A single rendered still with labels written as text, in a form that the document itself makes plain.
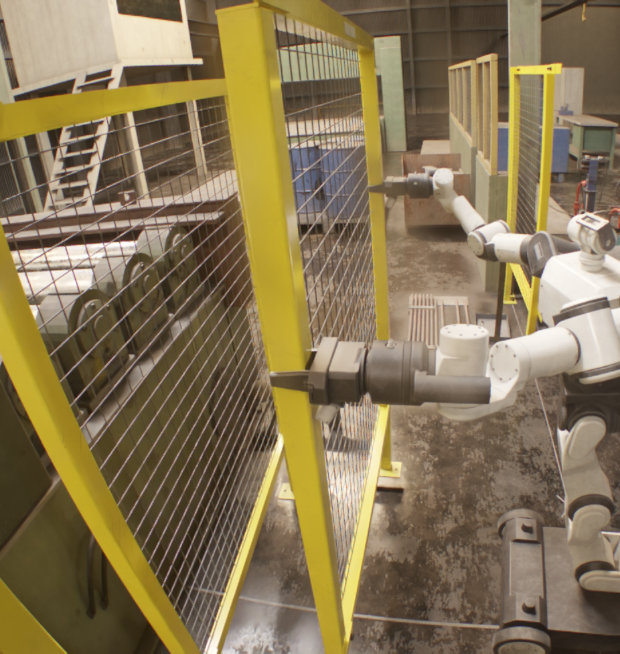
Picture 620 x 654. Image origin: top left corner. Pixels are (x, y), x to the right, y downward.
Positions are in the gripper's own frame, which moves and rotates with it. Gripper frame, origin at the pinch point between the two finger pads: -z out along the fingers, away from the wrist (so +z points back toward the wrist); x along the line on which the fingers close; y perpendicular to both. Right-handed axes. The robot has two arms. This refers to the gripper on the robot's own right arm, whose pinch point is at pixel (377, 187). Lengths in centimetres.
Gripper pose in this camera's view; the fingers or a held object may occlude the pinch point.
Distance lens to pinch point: 172.5
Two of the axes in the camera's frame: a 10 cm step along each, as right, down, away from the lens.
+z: 9.7, 0.2, -2.5
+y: -1.0, -8.7, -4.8
